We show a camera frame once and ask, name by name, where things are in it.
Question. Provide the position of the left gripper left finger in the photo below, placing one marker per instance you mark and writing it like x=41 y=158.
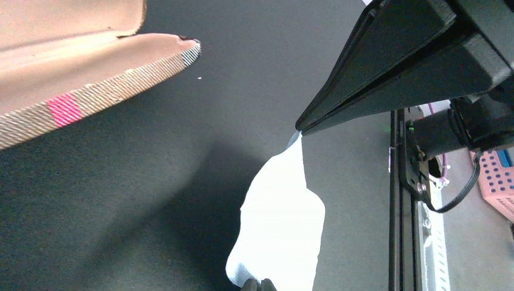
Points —
x=251 y=285

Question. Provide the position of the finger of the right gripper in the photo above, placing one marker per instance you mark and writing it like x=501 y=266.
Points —
x=407 y=53

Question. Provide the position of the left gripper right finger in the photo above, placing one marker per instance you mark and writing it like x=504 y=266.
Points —
x=267 y=285

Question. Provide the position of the light blue cleaning cloth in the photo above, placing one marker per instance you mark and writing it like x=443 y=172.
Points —
x=281 y=225

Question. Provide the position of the brown plaid glasses case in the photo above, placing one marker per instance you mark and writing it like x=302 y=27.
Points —
x=62 y=61

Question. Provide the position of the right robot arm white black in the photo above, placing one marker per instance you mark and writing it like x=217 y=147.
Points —
x=478 y=122

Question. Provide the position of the pink perforated basket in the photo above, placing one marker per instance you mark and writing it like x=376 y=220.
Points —
x=496 y=180

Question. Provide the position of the black aluminium frame rail front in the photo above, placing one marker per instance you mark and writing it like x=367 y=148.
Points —
x=403 y=257

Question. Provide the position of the white slotted cable duct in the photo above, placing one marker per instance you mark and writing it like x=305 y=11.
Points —
x=433 y=252

